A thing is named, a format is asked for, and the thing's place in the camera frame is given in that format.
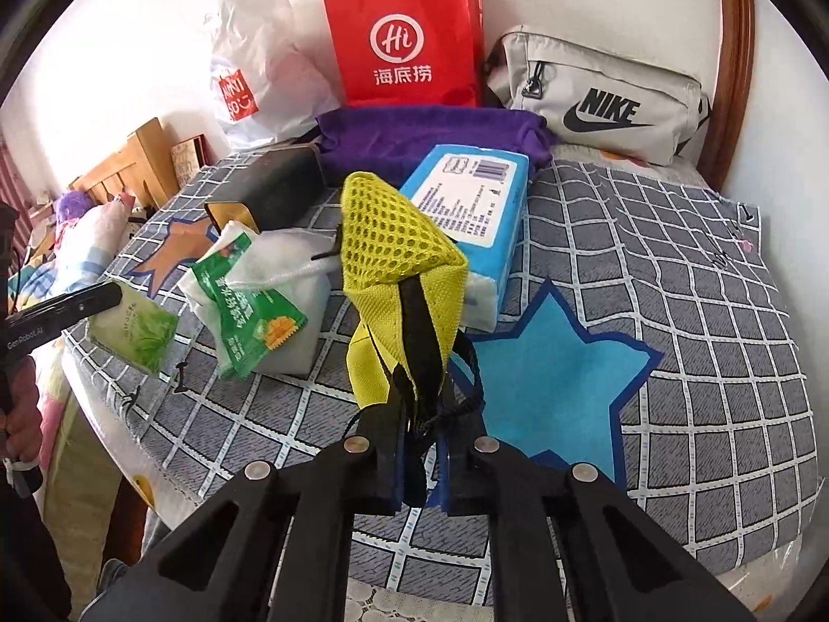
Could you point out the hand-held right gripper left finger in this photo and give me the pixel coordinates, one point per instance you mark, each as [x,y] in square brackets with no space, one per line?
[395,479]

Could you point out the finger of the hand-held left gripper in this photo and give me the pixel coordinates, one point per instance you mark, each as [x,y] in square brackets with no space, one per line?
[84,301]

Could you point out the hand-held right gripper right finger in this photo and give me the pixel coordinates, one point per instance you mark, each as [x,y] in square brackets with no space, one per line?
[442,479]

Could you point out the light green packet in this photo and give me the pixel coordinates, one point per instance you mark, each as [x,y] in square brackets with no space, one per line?
[136,330]

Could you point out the dark green box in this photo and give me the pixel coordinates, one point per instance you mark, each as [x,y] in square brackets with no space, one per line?
[278,181]

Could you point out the yellow mesh bag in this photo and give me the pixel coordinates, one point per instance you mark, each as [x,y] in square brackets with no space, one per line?
[388,240]

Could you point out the person's left forearm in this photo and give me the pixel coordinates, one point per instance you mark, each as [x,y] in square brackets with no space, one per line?
[26,544]

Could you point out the person's left hand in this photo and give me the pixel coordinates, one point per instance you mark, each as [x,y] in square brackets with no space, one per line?
[29,414]

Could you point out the floral pillow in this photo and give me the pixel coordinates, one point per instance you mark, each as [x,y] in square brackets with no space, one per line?
[97,240]

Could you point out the purple plush toy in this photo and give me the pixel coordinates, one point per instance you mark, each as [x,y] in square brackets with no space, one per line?
[70,206]

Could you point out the green snack packet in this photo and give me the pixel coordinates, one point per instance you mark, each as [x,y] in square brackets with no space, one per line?
[239,324]

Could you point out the red book with drawing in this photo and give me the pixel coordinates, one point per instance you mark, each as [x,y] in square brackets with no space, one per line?
[189,159]

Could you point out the blue tissue pack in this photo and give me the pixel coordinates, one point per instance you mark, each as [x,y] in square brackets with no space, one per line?
[466,207]

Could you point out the checked blanket with stars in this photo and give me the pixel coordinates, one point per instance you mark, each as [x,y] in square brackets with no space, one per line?
[680,337]

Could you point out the white plastic shopping bag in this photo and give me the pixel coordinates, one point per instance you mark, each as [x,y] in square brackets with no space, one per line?
[259,45]

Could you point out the purple towel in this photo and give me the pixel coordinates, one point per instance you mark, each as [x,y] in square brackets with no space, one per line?
[388,136]

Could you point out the red paper shopping bag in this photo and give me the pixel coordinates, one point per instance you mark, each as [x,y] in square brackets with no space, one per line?
[401,26]

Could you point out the white printed tote bag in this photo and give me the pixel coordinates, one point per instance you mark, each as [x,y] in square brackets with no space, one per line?
[583,78]

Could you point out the wooden door frame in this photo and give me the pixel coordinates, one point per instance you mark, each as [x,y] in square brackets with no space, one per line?
[735,65]

